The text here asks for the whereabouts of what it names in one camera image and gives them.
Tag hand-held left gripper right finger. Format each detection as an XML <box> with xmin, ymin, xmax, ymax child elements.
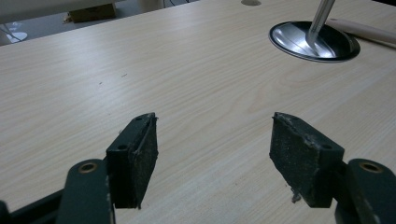
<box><xmin>269</xmin><ymin>111</ymin><xmax>346</xmax><ymax>209</ymax></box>

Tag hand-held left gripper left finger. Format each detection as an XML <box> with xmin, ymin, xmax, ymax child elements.
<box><xmin>106</xmin><ymin>112</ymin><xmax>160</xmax><ymax>210</ymax></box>

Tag round metal stand base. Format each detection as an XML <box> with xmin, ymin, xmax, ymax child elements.
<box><xmin>268</xmin><ymin>21</ymin><xmax>361</xmax><ymax>63</ymax></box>

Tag metal stand pole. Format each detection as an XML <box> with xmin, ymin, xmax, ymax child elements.
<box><xmin>304</xmin><ymin>0</ymin><xmax>336</xmax><ymax>57</ymax></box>

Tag wooden rolling pin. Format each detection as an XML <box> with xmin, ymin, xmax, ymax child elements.
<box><xmin>325</xmin><ymin>18</ymin><xmax>396</xmax><ymax>45</ymax></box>

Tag brown cardboard box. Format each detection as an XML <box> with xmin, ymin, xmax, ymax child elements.
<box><xmin>64</xmin><ymin>3</ymin><xmax>118</xmax><ymax>24</ymax></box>

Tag white stand base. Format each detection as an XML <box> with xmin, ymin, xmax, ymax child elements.
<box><xmin>0</xmin><ymin>21</ymin><xmax>29</xmax><ymax>45</ymax></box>

